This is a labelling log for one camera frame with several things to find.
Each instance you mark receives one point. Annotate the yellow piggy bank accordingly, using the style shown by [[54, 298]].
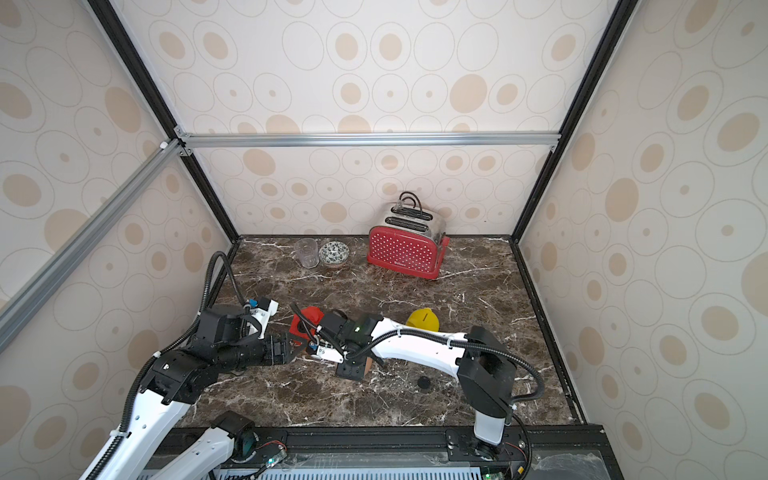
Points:
[[424, 319]]

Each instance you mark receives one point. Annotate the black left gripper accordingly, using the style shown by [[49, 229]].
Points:
[[275, 352]]

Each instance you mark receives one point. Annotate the aluminium frame rail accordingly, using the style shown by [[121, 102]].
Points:
[[38, 290], [390, 139]]

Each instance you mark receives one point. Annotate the clear drinking glass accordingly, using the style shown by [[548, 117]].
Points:
[[307, 253]]

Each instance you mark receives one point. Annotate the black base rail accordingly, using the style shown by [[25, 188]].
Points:
[[545, 452]]

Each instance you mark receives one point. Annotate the aluminium frame rail left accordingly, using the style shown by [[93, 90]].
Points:
[[38, 290]]

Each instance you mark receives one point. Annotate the red piggy bank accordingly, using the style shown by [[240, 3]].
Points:
[[306, 328]]

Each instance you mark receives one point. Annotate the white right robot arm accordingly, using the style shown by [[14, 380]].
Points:
[[491, 378]]

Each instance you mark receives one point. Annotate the floral patterned bowl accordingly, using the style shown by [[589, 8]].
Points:
[[333, 254]]

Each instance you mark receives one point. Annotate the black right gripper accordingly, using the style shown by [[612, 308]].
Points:
[[324, 327]]

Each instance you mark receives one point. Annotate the red polka dot toaster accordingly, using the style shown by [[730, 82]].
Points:
[[409, 238]]

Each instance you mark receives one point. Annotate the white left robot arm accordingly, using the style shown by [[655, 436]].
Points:
[[170, 382]]

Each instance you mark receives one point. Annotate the aluminium frame rail back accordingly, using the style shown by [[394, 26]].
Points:
[[390, 139]]

